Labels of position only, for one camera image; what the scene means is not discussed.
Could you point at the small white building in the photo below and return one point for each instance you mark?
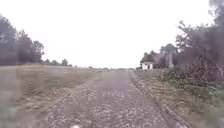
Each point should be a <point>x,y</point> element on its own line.
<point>147,65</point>

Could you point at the grey gravel track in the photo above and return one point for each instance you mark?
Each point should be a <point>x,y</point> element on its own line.
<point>113,100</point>

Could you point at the robot's own part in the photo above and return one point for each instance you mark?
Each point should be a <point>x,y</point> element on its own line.
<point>75,126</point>

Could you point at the dry grass field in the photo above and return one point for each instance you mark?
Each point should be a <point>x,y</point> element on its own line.
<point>36,85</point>

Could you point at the grass verge with brush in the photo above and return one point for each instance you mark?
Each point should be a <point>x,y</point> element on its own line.
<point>186,93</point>

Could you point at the trees and bare bushes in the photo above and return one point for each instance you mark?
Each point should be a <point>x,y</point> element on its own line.
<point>200,46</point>

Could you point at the group of dark trees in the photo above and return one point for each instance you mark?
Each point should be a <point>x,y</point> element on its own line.
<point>18,50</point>

